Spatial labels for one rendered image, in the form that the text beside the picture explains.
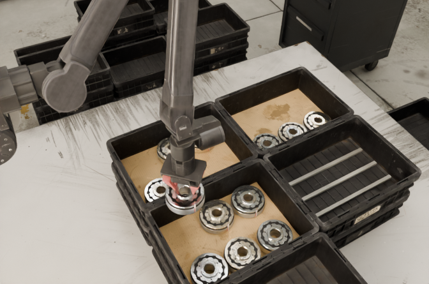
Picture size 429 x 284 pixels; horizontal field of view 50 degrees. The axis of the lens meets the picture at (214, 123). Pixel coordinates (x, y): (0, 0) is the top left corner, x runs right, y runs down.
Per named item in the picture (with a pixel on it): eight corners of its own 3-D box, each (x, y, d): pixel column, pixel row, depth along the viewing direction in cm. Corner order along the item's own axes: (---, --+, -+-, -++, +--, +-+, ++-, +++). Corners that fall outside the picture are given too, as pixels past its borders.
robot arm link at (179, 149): (165, 131, 105) (175, 148, 101) (192, 121, 107) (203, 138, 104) (166, 150, 110) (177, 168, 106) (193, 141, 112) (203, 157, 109)
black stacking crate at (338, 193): (315, 251, 134) (322, 230, 126) (258, 180, 152) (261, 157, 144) (411, 195, 148) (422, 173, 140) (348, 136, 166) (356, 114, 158)
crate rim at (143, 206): (143, 214, 130) (142, 209, 129) (105, 145, 148) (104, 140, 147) (259, 161, 145) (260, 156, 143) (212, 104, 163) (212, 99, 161)
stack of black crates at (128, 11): (100, 89, 282) (87, 27, 250) (86, 62, 301) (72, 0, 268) (161, 71, 295) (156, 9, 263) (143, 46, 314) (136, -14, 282)
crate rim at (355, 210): (320, 233, 127) (322, 229, 125) (260, 161, 145) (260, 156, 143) (422, 177, 141) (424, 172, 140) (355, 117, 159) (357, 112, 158)
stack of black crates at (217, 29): (188, 109, 271) (185, 46, 239) (167, 80, 289) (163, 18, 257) (246, 89, 284) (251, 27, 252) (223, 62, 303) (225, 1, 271)
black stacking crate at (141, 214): (146, 231, 137) (143, 210, 129) (110, 164, 155) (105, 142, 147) (256, 179, 152) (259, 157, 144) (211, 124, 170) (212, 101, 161)
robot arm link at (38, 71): (18, 67, 88) (20, 75, 83) (71, 53, 91) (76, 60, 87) (34, 110, 92) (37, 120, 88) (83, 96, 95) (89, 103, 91)
